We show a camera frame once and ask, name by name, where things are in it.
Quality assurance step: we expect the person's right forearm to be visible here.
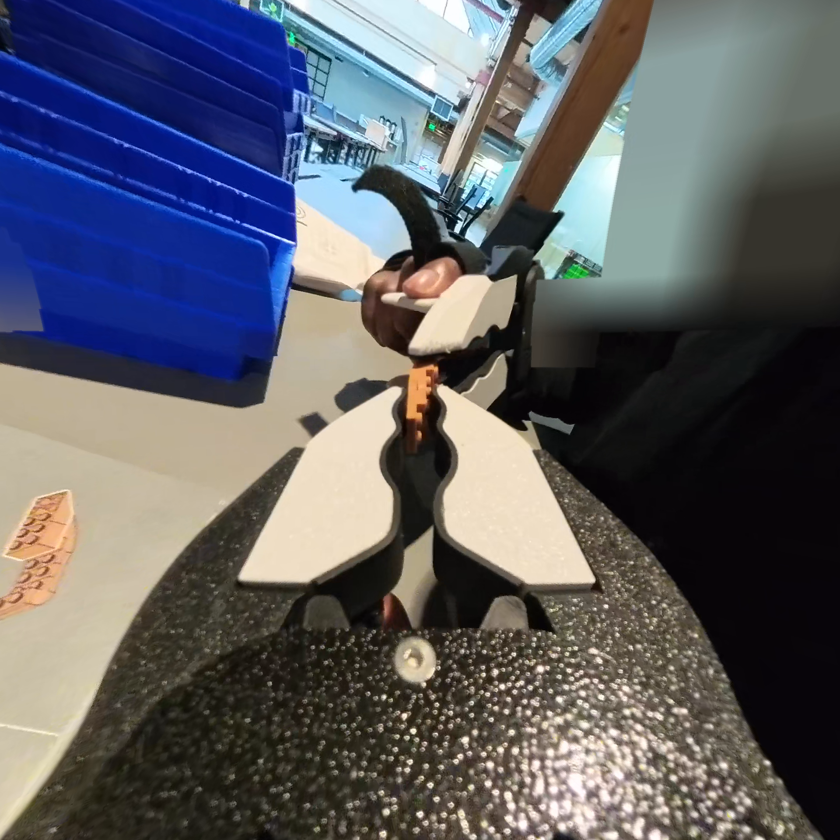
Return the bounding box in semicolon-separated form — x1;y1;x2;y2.
525;331;723;473

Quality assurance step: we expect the blue plastic bin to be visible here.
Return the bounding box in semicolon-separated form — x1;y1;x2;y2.
0;141;296;383

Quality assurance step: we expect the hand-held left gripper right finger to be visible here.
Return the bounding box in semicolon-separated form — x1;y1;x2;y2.
432;386;598;593

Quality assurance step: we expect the slim wooden post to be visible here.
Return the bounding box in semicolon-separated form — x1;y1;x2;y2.
438;0;534;179

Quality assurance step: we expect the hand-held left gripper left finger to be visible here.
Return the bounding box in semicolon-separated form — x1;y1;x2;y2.
236;386;403;588

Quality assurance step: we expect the black office chair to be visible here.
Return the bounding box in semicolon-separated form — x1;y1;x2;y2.
481;196;567;258

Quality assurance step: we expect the grey instruction booklet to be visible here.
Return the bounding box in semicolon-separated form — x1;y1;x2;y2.
0;423;227;815

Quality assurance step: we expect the grey desk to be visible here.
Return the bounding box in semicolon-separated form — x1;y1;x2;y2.
0;164;578;815

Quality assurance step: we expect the silver ventilation duct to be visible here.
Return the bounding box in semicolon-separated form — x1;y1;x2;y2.
530;0;606;77

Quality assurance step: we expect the orange toy brick plate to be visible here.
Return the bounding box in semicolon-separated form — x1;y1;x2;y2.
402;364;439;457

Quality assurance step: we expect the person's right hand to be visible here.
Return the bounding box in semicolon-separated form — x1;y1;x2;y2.
360;255;463;357

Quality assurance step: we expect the wooden pillar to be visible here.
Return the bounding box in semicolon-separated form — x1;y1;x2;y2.
511;0;656;212

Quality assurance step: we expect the person's black jacket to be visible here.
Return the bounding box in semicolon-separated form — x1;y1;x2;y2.
558;328;840;840

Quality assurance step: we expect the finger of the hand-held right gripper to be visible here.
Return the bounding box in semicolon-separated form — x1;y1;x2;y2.
381;274;521;358
456;354;511;411

